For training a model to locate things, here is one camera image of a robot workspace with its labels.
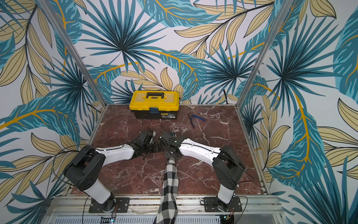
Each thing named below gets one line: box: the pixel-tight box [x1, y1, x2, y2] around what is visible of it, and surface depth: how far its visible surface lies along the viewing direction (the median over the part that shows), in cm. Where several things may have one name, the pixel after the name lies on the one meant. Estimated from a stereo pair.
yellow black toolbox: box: [129, 90, 180, 120], surface depth 102 cm
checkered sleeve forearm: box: [153, 156, 179, 224], surface depth 75 cm
